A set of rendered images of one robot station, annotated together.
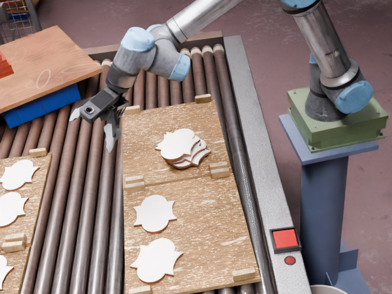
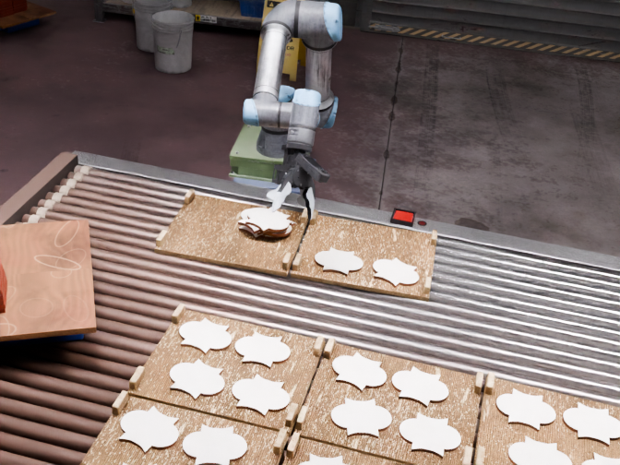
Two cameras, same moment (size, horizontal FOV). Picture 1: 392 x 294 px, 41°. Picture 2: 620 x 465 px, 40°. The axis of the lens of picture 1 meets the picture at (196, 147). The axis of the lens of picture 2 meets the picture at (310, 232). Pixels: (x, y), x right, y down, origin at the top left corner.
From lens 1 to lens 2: 245 cm
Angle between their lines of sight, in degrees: 63
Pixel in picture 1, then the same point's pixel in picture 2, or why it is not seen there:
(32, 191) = (243, 329)
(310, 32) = (327, 63)
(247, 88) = (185, 176)
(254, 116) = (236, 185)
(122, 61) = (313, 119)
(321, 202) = not seen: hidden behind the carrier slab
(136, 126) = (190, 244)
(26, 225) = (297, 340)
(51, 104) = not seen: hidden behind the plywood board
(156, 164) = (268, 247)
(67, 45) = not seen: outside the picture
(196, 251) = (394, 254)
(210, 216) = (359, 237)
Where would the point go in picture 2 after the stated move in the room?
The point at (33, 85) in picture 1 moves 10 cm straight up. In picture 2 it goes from (65, 271) to (62, 240)
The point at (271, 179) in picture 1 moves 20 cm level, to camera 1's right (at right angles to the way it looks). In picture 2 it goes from (330, 204) to (341, 177)
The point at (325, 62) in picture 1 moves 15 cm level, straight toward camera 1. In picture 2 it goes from (327, 87) to (366, 99)
